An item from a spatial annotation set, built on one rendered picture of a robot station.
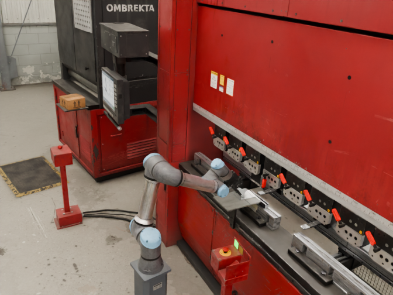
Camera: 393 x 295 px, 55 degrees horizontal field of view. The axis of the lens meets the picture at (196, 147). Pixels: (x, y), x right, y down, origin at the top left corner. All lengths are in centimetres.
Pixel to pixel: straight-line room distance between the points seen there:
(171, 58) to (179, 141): 69
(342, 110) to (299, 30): 48
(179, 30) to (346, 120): 149
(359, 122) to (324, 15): 52
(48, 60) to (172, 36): 641
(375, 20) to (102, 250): 290
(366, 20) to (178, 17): 148
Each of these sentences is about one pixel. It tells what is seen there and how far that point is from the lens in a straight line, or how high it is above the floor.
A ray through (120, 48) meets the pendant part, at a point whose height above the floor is 182.
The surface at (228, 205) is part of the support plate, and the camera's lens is 247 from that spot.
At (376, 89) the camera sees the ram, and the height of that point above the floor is 193.
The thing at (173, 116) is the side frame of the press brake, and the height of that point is 130.
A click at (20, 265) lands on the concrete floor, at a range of 370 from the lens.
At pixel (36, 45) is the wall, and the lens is 897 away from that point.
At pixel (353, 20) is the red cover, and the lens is 184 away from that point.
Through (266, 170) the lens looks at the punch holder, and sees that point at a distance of 239.
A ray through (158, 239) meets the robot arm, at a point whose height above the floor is 99.
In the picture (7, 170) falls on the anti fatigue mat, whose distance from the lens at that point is 527.
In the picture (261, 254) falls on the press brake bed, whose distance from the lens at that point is 249.
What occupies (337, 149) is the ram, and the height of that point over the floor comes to 160.
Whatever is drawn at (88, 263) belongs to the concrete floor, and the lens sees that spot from 357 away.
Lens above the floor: 232
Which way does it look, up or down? 24 degrees down
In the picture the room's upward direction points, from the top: 3 degrees clockwise
